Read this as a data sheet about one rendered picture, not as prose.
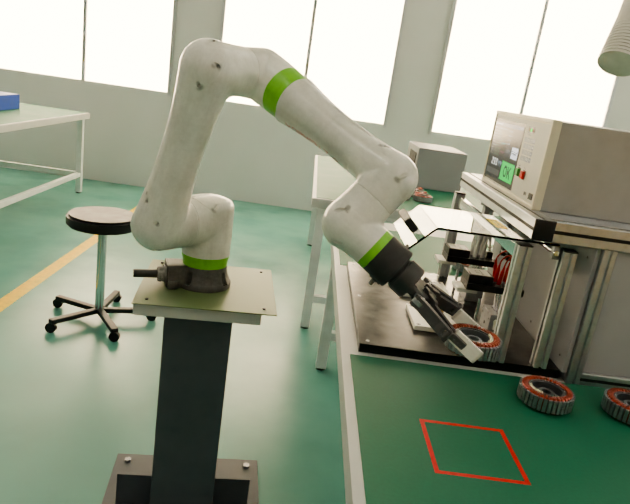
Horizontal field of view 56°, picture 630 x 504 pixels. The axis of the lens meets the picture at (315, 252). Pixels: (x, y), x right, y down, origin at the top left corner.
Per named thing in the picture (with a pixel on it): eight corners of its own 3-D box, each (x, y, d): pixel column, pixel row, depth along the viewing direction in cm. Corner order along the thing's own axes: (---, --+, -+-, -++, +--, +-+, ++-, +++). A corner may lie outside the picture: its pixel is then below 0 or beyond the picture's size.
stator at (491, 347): (441, 353, 117) (445, 336, 116) (445, 332, 127) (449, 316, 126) (498, 369, 114) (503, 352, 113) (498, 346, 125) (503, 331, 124)
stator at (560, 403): (547, 387, 132) (551, 372, 131) (583, 415, 122) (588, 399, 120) (505, 389, 128) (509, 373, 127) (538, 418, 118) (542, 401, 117)
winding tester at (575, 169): (531, 210, 136) (553, 119, 130) (481, 179, 177) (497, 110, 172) (696, 233, 137) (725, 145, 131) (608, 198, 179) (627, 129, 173)
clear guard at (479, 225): (406, 250, 128) (411, 223, 127) (393, 224, 152) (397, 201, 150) (553, 270, 129) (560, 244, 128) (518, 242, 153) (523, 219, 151)
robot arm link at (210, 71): (114, 234, 146) (175, 23, 123) (167, 227, 159) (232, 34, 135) (143, 265, 141) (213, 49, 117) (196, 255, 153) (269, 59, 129)
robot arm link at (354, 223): (311, 227, 128) (309, 222, 117) (351, 185, 128) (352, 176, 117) (359, 271, 127) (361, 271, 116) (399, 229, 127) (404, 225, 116)
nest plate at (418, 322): (413, 329, 148) (414, 325, 147) (405, 307, 162) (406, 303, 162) (472, 337, 148) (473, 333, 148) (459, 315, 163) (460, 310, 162)
